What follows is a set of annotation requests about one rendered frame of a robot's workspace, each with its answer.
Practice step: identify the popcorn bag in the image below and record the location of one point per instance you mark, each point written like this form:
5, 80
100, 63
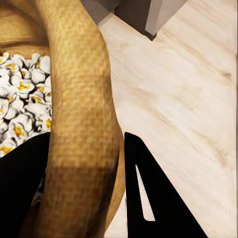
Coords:
84, 182

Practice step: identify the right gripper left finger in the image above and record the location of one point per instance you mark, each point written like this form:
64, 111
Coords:
21, 171

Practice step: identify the fridge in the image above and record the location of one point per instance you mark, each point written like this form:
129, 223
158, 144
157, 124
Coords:
147, 16

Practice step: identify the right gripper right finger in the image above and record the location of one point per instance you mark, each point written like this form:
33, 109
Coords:
173, 219

